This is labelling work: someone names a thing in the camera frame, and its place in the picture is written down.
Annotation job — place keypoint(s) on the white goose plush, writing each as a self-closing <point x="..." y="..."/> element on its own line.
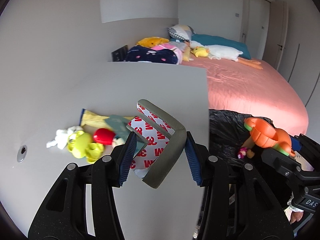
<point x="218" y="52"/>

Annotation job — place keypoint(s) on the yellow blue pouch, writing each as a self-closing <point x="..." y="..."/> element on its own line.
<point x="88" y="118"/>

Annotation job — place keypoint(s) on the black trash bag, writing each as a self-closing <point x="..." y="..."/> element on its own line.
<point x="227" y="134"/>

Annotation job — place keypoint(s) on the checkered pillow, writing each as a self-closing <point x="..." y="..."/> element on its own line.
<point x="181" y="32"/>

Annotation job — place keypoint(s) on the pink bed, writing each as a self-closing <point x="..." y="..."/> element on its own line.
<point x="259" y="92"/>

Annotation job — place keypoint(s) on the pink folded blanket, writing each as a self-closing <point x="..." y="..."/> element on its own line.
<point x="167" y="46"/>

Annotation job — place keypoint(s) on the yellow green plastic toy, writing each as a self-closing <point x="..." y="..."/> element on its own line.
<point x="81" y="145"/>

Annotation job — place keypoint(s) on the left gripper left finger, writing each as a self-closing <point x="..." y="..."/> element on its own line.
<point x="126" y="156"/>

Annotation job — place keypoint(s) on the orange plastic toy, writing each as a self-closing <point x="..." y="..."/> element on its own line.
<point x="264" y="135"/>

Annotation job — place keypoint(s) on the yellow duck plush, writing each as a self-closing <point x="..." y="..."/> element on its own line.
<point x="200" y="52"/>

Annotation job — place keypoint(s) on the teal pillow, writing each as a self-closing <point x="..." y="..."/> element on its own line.
<point x="208" y="40"/>

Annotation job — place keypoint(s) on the red plush heart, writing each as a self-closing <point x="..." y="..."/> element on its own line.
<point x="104" y="136"/>

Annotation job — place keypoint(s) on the teal dinosaur tape dispenser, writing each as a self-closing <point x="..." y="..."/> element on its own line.
<point x="119" y="125"/>

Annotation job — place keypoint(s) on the grey foam corner guard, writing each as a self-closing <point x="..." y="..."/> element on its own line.
<point x="163" y="139"/>

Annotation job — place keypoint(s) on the right hand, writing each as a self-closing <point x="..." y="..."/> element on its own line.
<point x="296" y="216"/>

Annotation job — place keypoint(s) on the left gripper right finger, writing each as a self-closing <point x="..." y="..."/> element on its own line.
<point x="193" y="158"/>

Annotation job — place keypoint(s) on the metal desk grommet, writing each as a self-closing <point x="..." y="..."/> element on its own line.
<point x="22" y="152"/>

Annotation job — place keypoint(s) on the yellow plush toy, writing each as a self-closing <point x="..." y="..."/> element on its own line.
<point x="150" y="42"/>

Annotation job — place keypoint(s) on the black wall socket panel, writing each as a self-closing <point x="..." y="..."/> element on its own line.
<point x="120" y="54"/>

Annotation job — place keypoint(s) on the pink doll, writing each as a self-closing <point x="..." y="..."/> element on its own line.
<point x="245" y="152"/>

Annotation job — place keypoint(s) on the navy patterned blanket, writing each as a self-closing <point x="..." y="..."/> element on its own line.
<point x="143" y="54"/>

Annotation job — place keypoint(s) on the door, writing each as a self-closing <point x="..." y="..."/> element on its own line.
<point x="254" y="29"/>

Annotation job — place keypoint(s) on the white foam toy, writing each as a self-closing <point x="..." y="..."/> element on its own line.
<point x="62" y="137"/>

